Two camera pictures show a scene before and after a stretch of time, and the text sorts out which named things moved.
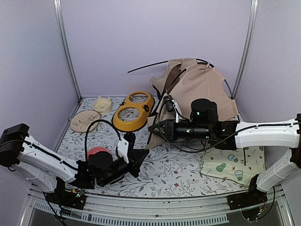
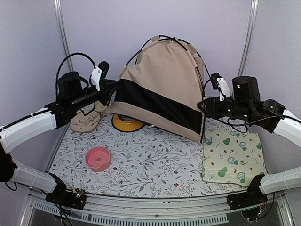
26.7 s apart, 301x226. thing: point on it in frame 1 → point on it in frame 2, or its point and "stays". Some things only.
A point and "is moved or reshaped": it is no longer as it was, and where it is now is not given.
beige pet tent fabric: (186, 80) is moved or reshaped
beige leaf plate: (81, 121) stays
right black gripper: (170, 130) → (212, 106)
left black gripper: (138, 157) → (106, 91)
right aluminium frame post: (247, 46) stays
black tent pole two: (162, 98) → (199, 55)
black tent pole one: (196, 59) → (176, 39)
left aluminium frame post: (58, 6) stays
